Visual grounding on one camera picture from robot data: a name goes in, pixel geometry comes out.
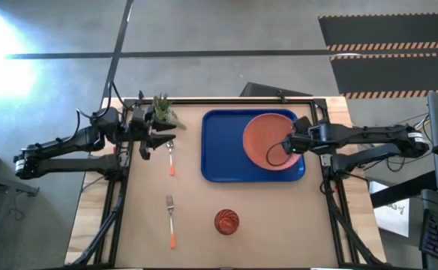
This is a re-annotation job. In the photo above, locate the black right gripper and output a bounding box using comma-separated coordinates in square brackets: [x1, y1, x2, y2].
[292, 116, 333, 148]

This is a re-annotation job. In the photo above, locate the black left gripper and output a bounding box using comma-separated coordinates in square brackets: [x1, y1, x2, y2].
[128, 106, 178, 151]

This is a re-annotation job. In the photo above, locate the metal spoon orange handle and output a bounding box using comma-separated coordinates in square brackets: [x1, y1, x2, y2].
[166, 139, 176, 177]

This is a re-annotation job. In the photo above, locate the metal fork orange handle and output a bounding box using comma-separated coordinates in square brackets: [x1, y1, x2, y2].
[165, 194, 177, 250]

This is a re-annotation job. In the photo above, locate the red faceted plastic cup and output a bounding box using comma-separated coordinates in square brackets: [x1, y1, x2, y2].
[214, 208, 240, 236]

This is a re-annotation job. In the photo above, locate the blue plastic tray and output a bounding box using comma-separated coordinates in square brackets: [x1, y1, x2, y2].
[200, 109, 306, 183]

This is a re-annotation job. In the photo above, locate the potted green succulent plant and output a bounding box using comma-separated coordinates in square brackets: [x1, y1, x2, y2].
[151, 92, 187, 131]

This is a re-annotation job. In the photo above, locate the black equipment cover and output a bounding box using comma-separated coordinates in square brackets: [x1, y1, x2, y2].
[238, 81, 314, 98]

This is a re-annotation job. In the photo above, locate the black floor mat striped edge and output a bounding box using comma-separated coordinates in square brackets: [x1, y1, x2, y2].
[329, 52, 438, 100]
[318, 12, 438, 53]

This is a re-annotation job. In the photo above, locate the white printed paper sheet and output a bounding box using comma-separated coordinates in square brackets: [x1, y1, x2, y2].
[368, 181, 411, 238]

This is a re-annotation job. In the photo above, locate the grey metal desk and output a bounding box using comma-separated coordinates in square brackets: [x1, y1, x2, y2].
[0, 168, 40, 270]

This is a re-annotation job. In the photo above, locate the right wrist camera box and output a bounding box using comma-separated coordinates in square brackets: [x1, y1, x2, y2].
[283, 135, 311, 155]

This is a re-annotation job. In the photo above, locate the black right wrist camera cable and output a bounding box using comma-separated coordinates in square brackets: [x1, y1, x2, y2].
[265, 140, 299, 168]

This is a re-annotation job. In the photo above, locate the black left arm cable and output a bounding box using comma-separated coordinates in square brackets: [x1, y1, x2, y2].
[108, 80, 131, 113]

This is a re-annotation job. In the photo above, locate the black aluminium table frame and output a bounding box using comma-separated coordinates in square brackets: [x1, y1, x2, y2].
[64, 96, 386, 269]

